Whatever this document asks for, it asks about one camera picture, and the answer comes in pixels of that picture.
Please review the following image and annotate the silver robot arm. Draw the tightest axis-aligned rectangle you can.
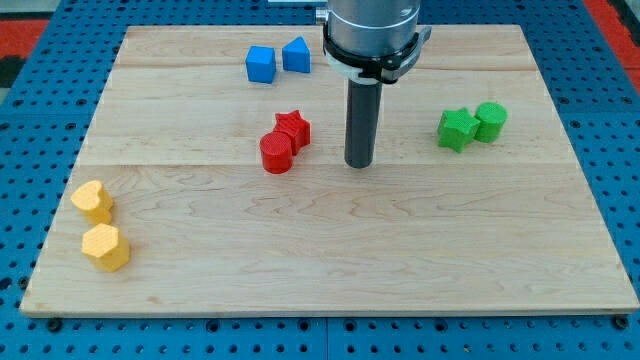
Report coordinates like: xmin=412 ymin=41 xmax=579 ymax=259
xmin=326 ymin=0 xmax=421 ymax=57

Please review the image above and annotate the red circle block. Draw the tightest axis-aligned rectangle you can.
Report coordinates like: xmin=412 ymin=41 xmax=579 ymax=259
xmin=259 ymin=132 xmax=293 ymax=174

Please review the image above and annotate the red star block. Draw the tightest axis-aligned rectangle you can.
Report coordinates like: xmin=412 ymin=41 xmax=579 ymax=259
xmin=274 ymin=110 xmax=311 ymax=155

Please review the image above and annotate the green star block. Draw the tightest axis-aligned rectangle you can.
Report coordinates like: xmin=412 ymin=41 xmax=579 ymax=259
xmin=437 ymin=107 xmax=480 ymax=153

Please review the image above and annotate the green circle block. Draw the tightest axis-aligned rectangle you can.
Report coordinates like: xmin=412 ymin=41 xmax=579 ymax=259
xmin=475 ymin=102 xmax=508 ymax=143

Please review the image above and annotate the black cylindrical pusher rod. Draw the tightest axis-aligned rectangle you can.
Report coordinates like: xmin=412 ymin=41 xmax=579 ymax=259
xmin=344 ymin=80 xmax=382 ymax=169

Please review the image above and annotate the wooden board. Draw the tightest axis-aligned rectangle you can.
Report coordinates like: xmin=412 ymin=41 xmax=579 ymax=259
xmin=21 ymin=25 xmax=639 ymax=318

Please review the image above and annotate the blue triangle block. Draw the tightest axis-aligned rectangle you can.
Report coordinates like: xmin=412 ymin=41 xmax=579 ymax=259
xmin=281 ymin=36 xmax=311 ymax=73

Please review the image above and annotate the blue cube block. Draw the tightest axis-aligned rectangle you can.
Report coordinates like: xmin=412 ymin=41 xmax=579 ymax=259
xmin=245 ymin=46 xmax=277 ymax=84

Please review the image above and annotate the yellow hexagon block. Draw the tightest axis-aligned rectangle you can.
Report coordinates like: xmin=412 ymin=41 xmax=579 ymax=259
xmin=81 ymin=223 xmax=130 ymax=272

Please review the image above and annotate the yellow heart block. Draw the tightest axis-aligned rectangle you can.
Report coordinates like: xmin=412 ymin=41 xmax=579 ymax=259
xmin=71 ymin=180 xmax=114 ymax=225

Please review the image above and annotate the black clamp ring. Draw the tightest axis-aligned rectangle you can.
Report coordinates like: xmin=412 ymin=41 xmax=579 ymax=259
xmin=322 ymin=23 xmax=433 ymax=85

